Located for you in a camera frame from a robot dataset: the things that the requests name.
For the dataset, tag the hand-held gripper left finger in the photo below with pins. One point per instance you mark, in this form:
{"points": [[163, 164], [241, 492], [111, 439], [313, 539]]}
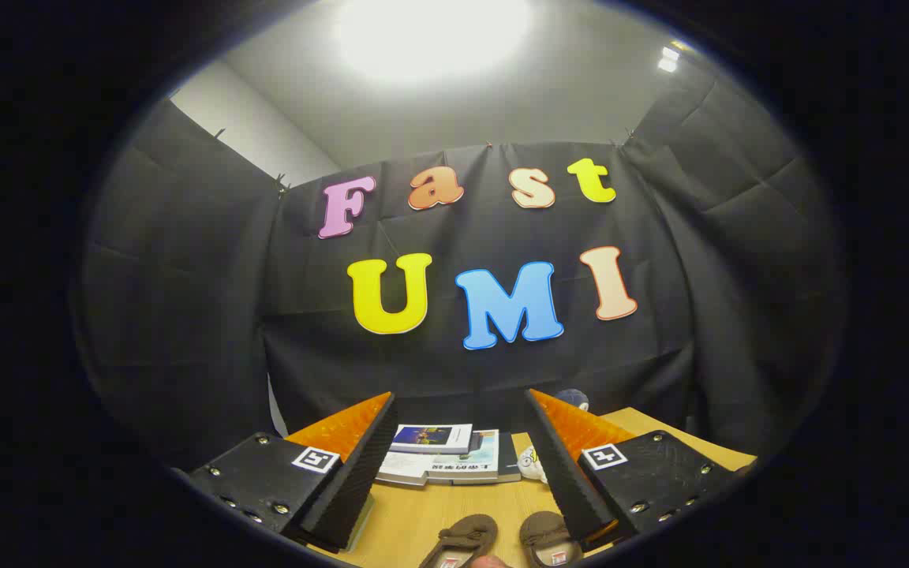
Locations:
{"points": [[360, 473]]}

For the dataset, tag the penguin plush toy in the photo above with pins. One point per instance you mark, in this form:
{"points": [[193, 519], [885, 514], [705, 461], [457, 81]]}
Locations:
{"points": [[573, 398]]}

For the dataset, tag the light blue cover book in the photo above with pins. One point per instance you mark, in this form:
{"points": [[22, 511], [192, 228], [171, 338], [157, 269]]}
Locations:
{"points": [[478, 461]]}

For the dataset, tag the green fabric storage box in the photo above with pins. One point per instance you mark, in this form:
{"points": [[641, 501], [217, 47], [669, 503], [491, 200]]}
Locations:
{"points": [[364, 521]]}

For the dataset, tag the white plush toy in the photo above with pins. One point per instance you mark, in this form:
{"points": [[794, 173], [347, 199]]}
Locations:
{"points": [[532, 465]]}

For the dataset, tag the small ceiling light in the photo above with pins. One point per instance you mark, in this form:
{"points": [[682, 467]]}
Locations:
{"points": [[667, 61]]}

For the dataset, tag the dark book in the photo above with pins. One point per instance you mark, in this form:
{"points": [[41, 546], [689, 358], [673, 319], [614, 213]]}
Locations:
{"points": [[508, 457]]}

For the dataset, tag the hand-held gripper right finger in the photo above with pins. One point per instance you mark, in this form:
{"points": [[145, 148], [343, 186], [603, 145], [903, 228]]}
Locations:
{"points": [[569, 481]]}

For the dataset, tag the white book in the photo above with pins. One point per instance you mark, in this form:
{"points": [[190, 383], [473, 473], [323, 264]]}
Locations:
{"points": [[403, 469]]}

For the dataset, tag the brown fuzzy shoe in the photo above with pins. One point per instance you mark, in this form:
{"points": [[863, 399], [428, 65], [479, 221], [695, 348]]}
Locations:
{"points": [[541, 528], [466, 532]]}

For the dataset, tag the large ceiling light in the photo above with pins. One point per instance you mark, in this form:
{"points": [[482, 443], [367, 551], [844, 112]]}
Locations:
{"points": [[431, 31]]}

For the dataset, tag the small blue cover book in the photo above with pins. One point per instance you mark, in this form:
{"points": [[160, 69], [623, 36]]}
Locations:
{"points": [[431, 436]]}

